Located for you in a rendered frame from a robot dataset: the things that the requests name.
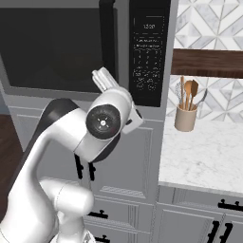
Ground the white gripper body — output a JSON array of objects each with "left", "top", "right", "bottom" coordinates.
[{"left": 121, "top": 116, "right": 144, "bottom": 135}]

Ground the grey cupboard door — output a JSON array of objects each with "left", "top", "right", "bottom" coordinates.
[
  {"left": 8, "top": 105, "right": 89, "bottom": 191},
  {"left": 221, "top": 213, "right": 243, "bottom": 243},
  {"left": 87, "top": 118, "right": 159, "bottom": 207},
  {"left": 154, "top": 203, "right": 224, "bottom": 243}
]

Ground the grey black microwave oven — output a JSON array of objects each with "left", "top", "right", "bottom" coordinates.
[{"left": 0, "top": 0, "right": 180, "bottom": 112}]

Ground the microwave door dark glass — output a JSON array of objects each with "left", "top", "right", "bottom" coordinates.
[{"left": 0, "top": 0, "right": 130, "bottom": 103}]

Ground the beige utensil pot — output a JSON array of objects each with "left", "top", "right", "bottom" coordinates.
[{"left": 174, "top": 103, "right": 199, "bottom": 133}]

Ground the metal whisk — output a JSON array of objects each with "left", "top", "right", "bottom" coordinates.
[{"left": 175, "top": 84, "right": 185, "bottom": 109}]

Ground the thin wooden stick utensil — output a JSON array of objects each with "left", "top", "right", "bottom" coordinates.
[{"left": 179, "top": 75, "right": 186, "bottom": 110}]

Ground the wooden spoon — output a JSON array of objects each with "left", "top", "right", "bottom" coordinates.
[{"left": 184, "top": 80, "right": 194, "bottom": 111}]

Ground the wooden spatula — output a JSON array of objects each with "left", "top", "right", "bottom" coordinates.
[{"left": 188, "top": 79, "right": 200, "bottom": 112}]

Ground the metal ladle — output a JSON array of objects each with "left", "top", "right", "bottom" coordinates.
[{"left": 193, "top": 88, "right": 209, "bottom": 110}]

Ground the grey drawer front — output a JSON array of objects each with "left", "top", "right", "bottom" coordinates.
[
  {"left": 84, "top": 197, "right": 157, "bottom": 234},
  {"left": 83, "top": 221, "right": 155, "bottom": 243},
  {"left": 172, "top": 187, "right": 243, "bottom": 220}
]

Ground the black cupboard door handle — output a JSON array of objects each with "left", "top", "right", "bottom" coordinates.
[
  {"left": 87, "top": 160, "right": 97, "bottom": 182},
  {"left": 74, "top": 154, "right": 84, "bottom": 180},
  {"left": 209, "top": 219, "right": 221, "bottom": 243},
  {"left": 221, "top": 222, "right": 234, "bottom": 243}
]

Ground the black drawer handle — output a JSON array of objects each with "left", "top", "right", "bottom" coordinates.
[
  {"left": 94, "top": 234, "right": 111, "bottom": 243},
  {"left": 217, "top": 198, "right": 243, "bottom": 212},
  {"left": 87, "top": 209, "right": 109, "bottom": 219}
]

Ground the dark wooden wall shelf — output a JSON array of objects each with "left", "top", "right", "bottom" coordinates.
[{"left": 170, "top": 47, "right": 243, "bottom": 80}]

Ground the black microwave door handle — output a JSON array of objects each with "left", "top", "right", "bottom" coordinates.
[{"left": 99, "top": 0, "right": 117, "bottom": 83}]

